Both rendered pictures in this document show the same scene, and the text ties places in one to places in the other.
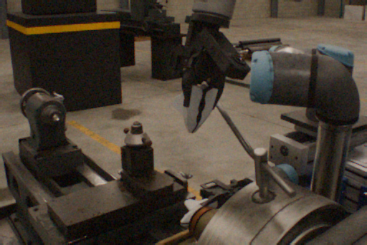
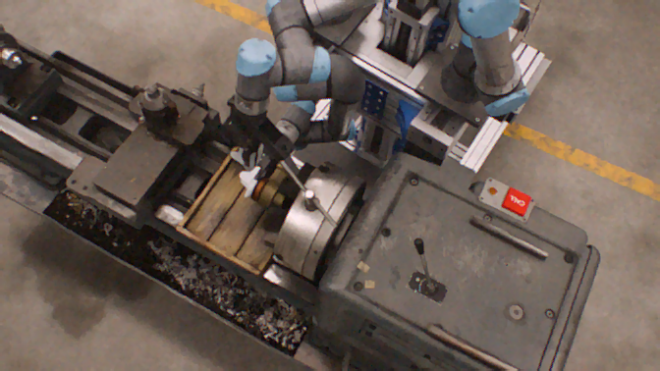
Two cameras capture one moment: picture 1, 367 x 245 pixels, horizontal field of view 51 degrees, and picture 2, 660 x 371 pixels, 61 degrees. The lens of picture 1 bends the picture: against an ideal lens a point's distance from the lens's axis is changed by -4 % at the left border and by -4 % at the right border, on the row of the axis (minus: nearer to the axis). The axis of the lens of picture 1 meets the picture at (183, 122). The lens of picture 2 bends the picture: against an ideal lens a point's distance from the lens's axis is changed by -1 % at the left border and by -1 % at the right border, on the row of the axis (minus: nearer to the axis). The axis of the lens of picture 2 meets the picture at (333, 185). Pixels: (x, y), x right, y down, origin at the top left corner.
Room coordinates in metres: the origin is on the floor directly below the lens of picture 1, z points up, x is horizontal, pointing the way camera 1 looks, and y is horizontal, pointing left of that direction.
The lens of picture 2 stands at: (0.07, 0.13, 2.54)
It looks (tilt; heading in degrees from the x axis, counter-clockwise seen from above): 64 degrees down; 328
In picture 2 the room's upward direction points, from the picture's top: 8 degrees clockwise
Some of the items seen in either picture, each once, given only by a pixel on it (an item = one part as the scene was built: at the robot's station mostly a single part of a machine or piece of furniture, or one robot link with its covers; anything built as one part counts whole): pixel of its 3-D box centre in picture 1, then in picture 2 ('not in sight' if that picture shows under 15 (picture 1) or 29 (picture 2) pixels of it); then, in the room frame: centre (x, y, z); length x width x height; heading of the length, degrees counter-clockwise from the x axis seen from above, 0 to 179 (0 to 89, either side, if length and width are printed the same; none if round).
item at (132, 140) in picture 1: (137, 136); (154, 96); (1.11, 0.14, 1.13); 0.08 x 0.08 x 0.03
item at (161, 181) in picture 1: (143, 182); (172, 126); (1.09, 0.12, 0.99); 0.20 x 0.10 x 0.05; 37
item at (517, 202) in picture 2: not in sight; (516, 202); (0.37, -0.61, 1.26); 0.06 x 0.06 x 0.02; 37
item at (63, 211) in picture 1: (122, 197); (155, 143); (1.07, 0.19, 0.95); 0.43 x 0.17 x 0.05; 127
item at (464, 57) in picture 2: not in sight; (481, 48); (0.79, -0.73, 1.33); 0.13 x 0.12 x 0.14; 172
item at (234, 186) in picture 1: (228, 198); (267, 153); (0.83, -0.11, 1.08); 0.12 x 0.09 x 0.08; 126
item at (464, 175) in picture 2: not in sight; (454, 177); (0.50, -0.50, 1.24); 0.09 x 0.08 x 0.03; 37
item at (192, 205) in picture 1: (193, 207); (248, 179); (0.77, -0.02, 1.10); 0.09 x 0.06 x 0.03; 126
